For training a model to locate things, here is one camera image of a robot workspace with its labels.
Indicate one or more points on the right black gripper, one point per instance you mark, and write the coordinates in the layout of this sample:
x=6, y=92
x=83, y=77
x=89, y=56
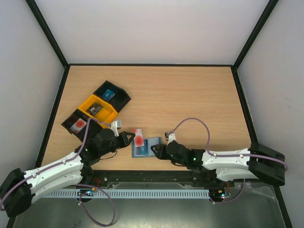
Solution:
x=163, y=151

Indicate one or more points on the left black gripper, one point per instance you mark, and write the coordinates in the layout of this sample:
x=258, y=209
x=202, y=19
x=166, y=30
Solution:
x=124, y=141

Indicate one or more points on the teal card holder wallet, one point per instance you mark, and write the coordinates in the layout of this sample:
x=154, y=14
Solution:
x=152, y=142

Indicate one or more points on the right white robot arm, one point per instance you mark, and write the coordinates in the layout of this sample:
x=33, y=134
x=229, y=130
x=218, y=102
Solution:
x=256, y=162

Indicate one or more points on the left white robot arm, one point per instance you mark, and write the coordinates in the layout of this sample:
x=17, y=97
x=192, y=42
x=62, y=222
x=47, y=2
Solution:
x=21, y=189

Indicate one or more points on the blue card in holder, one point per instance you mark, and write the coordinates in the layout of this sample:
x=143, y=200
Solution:
x=140, y=151

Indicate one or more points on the black card stack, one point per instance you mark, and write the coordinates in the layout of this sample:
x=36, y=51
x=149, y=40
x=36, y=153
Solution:
x=94, y=109

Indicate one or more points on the blue card stack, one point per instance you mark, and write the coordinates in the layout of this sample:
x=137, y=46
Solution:
x=108, y=95

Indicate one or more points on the red white card stack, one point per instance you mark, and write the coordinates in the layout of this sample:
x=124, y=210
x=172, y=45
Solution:
x=78, y=126

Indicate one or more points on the black bin with blue cards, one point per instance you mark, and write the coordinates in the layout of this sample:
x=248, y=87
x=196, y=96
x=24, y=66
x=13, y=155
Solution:
x=120, y=99

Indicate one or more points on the black bin with red cards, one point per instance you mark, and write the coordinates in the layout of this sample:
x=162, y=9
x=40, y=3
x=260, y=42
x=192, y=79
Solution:
x=93, y=130

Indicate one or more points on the yellow bin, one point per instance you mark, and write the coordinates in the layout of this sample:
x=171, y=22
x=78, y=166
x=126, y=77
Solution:
x=106, y=115

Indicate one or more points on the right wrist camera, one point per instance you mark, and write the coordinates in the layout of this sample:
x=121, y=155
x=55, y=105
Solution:
x=170, y=137

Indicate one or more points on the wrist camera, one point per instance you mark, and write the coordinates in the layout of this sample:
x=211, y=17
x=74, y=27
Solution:
x=115, y=126
x=170, y=137

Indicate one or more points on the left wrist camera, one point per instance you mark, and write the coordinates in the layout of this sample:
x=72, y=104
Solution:
x=115, y=126

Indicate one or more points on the black aluminium frame rail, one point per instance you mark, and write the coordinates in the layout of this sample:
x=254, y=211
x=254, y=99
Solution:
x=206, y=179

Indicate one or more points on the light blue slotted cable duct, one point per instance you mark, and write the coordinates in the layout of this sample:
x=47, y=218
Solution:
x=130, y=194

